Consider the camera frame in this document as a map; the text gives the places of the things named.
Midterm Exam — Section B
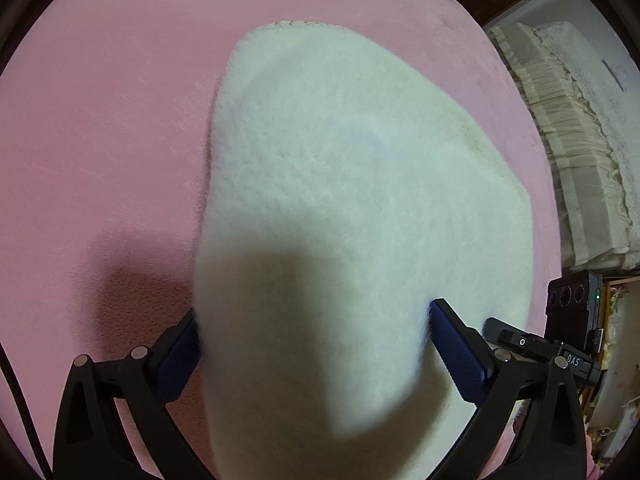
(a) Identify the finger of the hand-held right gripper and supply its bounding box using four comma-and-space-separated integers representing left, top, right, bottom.
484, 317, 556, 356

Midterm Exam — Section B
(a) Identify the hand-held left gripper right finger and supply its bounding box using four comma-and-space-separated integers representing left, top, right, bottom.
425, 298, 587, 480

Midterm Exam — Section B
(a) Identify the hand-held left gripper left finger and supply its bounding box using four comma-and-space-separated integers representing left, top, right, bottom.
52, 307, 216, 480

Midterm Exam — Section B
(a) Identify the white fluffy garment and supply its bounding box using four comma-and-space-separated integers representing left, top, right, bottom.
192, 20, 533, 480

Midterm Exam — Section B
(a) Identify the beige ruffled cover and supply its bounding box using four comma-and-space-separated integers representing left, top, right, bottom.
487, 22, 636, 268

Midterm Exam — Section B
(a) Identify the pink bed blanket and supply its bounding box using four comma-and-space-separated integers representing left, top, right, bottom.
0, 0, 563, 480

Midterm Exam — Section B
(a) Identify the white lace cloth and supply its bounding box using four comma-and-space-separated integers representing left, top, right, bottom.
535, 20, 640, 211

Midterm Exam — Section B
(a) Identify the yellow wooden frame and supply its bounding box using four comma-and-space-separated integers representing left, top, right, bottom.
582, 280, 640, 466

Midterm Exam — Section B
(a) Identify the black cable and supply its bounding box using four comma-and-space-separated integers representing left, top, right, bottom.
0, 345, 51, 480

